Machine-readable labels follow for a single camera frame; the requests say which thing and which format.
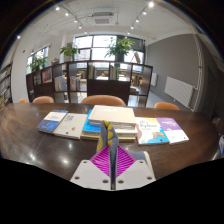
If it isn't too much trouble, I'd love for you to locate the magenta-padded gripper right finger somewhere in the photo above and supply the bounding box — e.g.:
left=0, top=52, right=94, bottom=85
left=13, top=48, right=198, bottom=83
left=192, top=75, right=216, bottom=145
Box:
left=115, top=145, right=157, bottom=191

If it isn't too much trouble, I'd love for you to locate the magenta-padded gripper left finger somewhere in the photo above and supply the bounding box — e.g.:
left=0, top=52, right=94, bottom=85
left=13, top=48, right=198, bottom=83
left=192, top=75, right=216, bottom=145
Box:
left=69, top=145, right=112, bottom=191

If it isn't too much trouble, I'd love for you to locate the white and cyan picture book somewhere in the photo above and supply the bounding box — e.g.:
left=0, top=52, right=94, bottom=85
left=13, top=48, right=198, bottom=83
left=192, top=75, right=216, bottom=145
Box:
left=134, top=116, right=170, bottom=146

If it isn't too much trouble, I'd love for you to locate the large bright blue book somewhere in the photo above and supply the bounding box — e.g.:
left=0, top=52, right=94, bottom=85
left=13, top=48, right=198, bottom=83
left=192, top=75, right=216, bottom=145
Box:
left=80, top=109, right=138, bottom=143

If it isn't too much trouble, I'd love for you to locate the white thin book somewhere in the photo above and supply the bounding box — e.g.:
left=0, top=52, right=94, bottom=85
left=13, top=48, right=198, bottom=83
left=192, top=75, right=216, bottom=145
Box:
left=53, top=112, right=88, bottom=140

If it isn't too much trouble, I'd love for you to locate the thick white book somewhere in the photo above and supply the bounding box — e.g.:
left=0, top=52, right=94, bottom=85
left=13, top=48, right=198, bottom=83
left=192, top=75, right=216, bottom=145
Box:
left=88, top=104, right=138, bottom=132

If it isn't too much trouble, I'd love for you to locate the dark blue book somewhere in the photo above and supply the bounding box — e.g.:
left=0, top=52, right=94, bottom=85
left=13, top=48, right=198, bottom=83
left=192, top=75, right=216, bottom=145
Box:
left=36, top=109, right=69, bottom=135

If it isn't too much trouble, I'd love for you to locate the orange chairs group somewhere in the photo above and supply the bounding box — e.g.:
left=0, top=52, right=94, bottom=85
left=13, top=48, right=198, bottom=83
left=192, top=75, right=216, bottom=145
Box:
left=17, top=94, right=181, bottom=111

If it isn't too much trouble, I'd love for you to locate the dark open shelf unit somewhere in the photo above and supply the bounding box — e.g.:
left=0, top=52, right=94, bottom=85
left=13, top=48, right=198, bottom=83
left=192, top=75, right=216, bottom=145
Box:
left=25, top=60, right=154, bottom=108

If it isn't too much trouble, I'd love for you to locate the bushy potted green plant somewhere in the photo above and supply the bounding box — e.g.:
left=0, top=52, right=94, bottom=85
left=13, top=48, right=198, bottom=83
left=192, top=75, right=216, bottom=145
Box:
left=29, top=55, right=49, bottom=73

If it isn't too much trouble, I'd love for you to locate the small potted green plant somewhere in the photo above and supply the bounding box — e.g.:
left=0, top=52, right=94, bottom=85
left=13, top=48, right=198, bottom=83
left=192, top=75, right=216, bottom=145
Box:
left=59, top=43, right=81, bottom=63

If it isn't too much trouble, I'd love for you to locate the large potted green plant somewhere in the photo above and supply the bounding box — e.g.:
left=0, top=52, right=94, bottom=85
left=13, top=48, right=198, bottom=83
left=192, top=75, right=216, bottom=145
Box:
left=104, top=37, right=136, bottom=63

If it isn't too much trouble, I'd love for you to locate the ceiling air conditioner unit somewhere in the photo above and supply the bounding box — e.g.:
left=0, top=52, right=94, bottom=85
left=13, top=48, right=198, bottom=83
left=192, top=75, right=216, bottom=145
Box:
left=90, top=12, right=116, bottom=27

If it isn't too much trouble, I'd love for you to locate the ceiling spotlights group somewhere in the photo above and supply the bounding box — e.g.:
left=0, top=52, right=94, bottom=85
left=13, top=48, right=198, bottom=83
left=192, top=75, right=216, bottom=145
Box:
left=16, top=1, right=156, bottom=39

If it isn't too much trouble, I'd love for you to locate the large white wall radiator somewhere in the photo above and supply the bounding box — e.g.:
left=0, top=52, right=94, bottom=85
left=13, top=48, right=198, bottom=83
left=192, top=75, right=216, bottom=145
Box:
left=164, top=76, right=195, bottom=108

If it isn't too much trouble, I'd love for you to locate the small white wall radiator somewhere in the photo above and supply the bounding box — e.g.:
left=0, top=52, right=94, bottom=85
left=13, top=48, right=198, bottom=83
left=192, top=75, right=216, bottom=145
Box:
left=150, top=72, right=158, bottom=88

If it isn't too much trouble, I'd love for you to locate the tall wall bookshelf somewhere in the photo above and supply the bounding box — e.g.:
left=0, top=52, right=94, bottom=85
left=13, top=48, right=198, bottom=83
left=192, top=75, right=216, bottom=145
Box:
left=0, top=63, right=14, bottom=111

